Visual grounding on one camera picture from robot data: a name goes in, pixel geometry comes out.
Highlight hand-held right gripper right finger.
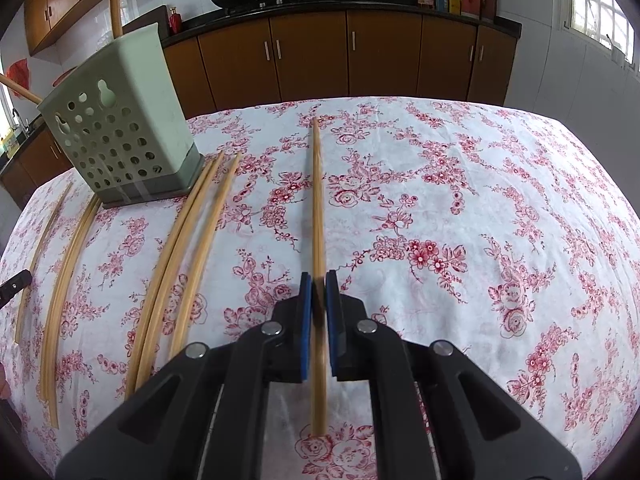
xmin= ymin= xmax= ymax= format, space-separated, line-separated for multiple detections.
xmin=325 ymin=270 xmax=583 ymax=480

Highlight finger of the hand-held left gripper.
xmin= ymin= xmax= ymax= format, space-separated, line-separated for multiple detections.
xmin=0 ymin=269 xmax=34 ymax=311

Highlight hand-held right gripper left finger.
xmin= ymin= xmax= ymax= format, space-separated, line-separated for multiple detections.
xmin=55 ymin=271 xmax=315 ymax=480

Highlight green perforated chopstick holder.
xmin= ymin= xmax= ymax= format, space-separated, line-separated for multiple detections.
xmin=37 ymin=30 xmax=205 ymax=206

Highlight red floral tablecloth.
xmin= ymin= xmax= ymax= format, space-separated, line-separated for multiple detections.
xmin=0 ymin=97 xmax=640 ymax=480

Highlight window above sink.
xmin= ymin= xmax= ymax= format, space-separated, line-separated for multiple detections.
xmin=0 ymin=80 xmax=16 ymax=133

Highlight brown wooden lower cabinets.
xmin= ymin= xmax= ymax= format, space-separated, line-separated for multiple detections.
xmin=0 ymin=10 xmax=521 ymax=211

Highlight brown wooden cabinets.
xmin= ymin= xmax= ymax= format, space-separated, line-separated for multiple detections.
xmin=0 ymin=10 xmax=521 ymax=211
xmin=22 ymin=0 xmax=146 ymax=56

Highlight brown wooden upper cabinets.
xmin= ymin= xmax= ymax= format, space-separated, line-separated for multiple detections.
xmin=22 ymin=0 xmax=146 ymax=56

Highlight brown cutting board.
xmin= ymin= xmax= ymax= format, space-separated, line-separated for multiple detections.
xmin=122 ymin=5 xmax=171 ymax=41

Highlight black kitchen countertop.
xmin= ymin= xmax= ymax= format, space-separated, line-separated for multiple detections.
xmin=0 ymin=0 xmax=523 ymax=171

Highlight large bright window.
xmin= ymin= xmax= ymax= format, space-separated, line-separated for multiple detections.
xmin=567 ymin=0 xmax=640 ymax=68

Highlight red bag on wall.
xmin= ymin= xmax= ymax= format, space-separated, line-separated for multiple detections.
xmin=5 ymin=58 xmax=32 ymax=92

